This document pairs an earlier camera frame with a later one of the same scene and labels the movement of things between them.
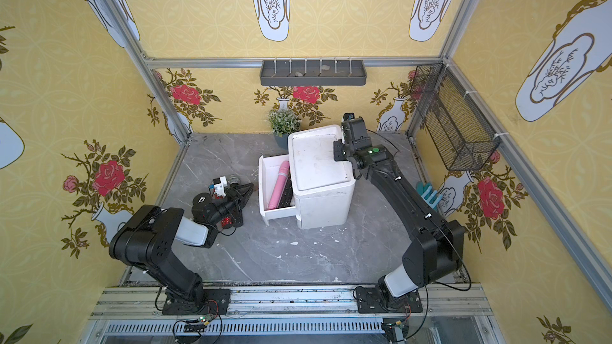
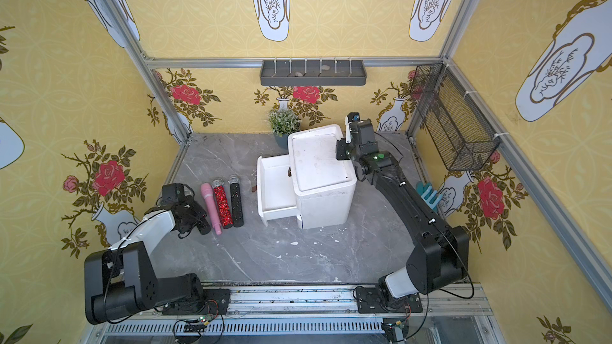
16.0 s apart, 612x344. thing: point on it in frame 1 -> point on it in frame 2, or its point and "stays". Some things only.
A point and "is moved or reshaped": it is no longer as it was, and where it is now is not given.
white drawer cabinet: (323, 188) stays
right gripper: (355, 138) stays
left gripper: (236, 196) -> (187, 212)
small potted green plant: (283, 123) stays
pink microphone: (279, 185) is moved or reshaped
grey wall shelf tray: (313, 72) stays
